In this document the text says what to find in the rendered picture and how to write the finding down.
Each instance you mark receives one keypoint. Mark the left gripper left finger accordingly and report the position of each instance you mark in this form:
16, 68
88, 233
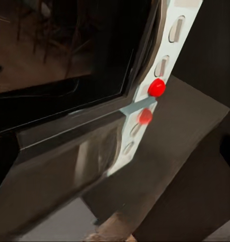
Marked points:
9, 151

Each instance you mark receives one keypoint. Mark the microwave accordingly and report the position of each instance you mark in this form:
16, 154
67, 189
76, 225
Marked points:
66, 62

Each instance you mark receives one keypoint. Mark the fridge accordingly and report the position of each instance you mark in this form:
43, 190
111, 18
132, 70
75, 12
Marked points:
195, 206

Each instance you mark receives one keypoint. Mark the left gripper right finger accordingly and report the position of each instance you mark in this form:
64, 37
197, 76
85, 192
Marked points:
225, 148

